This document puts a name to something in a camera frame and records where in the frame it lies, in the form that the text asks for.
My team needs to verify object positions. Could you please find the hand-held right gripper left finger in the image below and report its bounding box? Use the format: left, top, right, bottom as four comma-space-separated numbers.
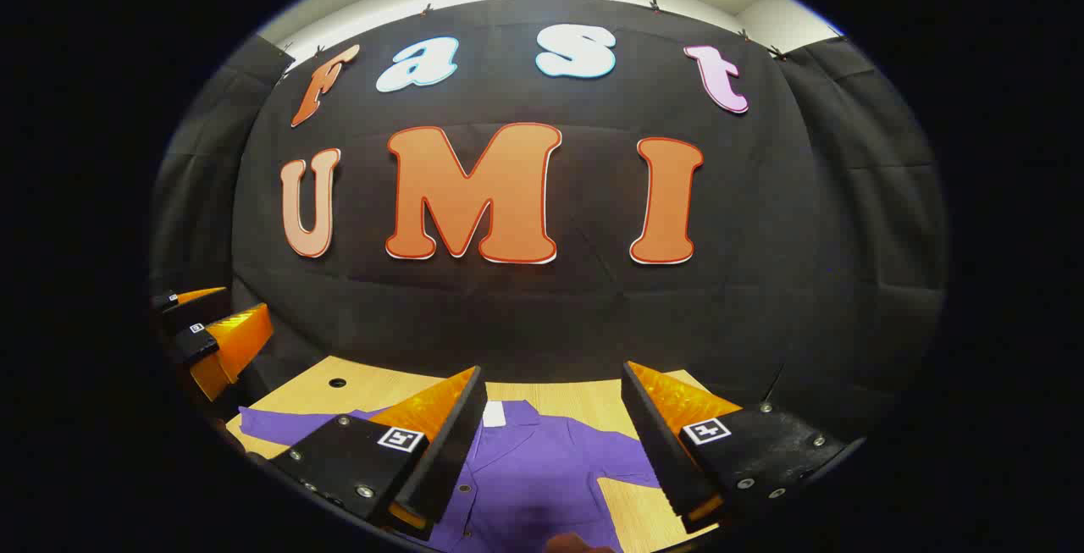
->
269, 365, 489, 542

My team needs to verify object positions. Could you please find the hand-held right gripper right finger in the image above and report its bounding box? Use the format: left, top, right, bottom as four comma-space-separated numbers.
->
621, 360, 866, 535

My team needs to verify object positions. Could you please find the purple shirt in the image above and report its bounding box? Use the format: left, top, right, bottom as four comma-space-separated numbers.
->
237, 399, 670, 553

